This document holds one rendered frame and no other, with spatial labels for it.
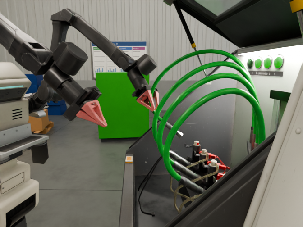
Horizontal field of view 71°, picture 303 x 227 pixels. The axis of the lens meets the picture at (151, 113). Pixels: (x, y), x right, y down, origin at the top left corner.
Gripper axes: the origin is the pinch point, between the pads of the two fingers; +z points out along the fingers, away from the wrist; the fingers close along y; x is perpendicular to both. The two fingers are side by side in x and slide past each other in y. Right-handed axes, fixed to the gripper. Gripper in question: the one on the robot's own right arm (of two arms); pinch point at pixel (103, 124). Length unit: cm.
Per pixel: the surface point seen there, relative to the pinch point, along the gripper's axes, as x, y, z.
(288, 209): -22.2, 21.7, 30.5
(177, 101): 0.4, 18.3, 9.5
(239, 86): 54, 36, 27
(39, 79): 518, -298, -298
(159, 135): -0.6, 8.9, 12.5
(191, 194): 8.1, 0.1, 33.2
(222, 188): -14.6, 14.8, 25.9
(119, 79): 318, -71, -75
